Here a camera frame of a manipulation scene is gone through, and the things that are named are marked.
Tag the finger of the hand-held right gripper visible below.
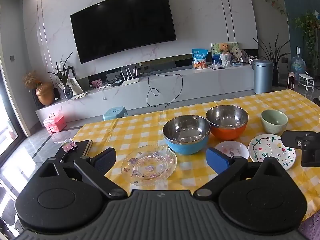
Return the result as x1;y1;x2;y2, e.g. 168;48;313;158
281;130;320;168

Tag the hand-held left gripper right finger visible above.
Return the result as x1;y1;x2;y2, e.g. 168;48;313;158
192;147;292;200

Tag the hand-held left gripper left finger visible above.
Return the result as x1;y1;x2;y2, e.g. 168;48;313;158
32;147;128;201

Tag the small white plate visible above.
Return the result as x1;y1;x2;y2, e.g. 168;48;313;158
214;140;248;161

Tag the green ceramic bowl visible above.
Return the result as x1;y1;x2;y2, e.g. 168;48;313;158
261;109;289;134

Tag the white vine painted plate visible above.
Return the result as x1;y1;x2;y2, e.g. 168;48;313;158
248;134;296;171

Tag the orange steel bowl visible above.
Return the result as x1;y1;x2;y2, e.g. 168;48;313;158
206;105;249;141

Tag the blue steel bowl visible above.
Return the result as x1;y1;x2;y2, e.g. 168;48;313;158
162;115;211;156

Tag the clear glass plate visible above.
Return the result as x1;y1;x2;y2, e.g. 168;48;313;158
122;144;177;187

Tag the black notebook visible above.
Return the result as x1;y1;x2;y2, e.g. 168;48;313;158
54;140;93;167

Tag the yellow checkered tablecloth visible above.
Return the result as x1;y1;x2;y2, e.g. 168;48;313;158
72;89;320;223

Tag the blue plastic stool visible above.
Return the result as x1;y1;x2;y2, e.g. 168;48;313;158
103;106;129;121

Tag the small pink heater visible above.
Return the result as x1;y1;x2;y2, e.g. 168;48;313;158
287;72;297;90

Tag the pink storage box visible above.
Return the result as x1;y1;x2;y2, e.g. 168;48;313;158
43;113;67;133

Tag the white round stool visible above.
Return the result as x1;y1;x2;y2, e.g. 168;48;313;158
299;74;315;91

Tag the grey trash bin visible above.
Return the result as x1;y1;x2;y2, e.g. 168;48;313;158
251;59;274;95

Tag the blue water jug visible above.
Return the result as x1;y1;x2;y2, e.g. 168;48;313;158
290;47;308;78

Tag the white television cabinet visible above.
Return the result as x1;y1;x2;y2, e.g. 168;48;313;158
35;64;259;124

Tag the white art print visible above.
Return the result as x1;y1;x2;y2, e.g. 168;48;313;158
57;78;84;97

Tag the white router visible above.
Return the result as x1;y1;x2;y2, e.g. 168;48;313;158
120;66;141;86

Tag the tall potted plant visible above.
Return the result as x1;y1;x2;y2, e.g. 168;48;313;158
253;34;292;87

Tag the green plant in glass vase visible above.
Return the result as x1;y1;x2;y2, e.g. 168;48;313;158
47;52;76;100

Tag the bronze acorn vase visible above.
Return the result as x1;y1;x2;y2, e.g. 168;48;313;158
35;82;55;106

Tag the purple rug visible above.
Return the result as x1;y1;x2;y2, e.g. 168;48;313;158
297;215;320;240

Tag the round paper fan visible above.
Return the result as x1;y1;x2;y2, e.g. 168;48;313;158
229;45;243;63

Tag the blue snack bag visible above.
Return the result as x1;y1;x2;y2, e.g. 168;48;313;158
192;49;209;69

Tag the teddy bear bouquet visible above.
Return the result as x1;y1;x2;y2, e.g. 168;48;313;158
218;42;233;67

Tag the green picture board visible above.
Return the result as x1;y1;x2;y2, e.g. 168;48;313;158
211;42;238;64

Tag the glass sliding door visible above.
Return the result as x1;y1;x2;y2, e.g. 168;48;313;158
0;62;26;142

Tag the dried flower bunch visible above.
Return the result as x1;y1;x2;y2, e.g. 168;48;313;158
23;70;42;89

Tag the climbing green vine plant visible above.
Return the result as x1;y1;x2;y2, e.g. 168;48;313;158
291;11;320;71

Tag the black flat television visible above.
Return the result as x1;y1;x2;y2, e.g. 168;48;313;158
70;0;177;64

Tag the black cable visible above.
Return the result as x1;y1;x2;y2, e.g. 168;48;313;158
146;71;183;108

